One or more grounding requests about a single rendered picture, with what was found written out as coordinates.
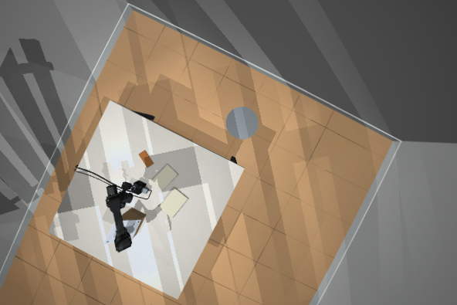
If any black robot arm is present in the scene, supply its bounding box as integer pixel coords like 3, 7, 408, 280
105, 185, 134, 253

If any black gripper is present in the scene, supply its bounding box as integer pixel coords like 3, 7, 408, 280
118, 181, 133, 208

